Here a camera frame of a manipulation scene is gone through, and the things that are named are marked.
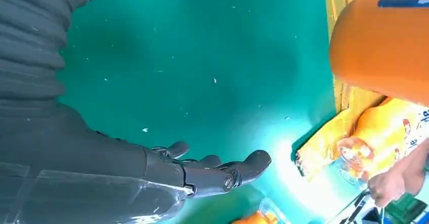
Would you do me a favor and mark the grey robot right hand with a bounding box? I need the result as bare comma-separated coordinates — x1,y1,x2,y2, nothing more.
0,97,273,224

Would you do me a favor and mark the person's right hand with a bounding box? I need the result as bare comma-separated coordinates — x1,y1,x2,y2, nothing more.
368,139,429,208

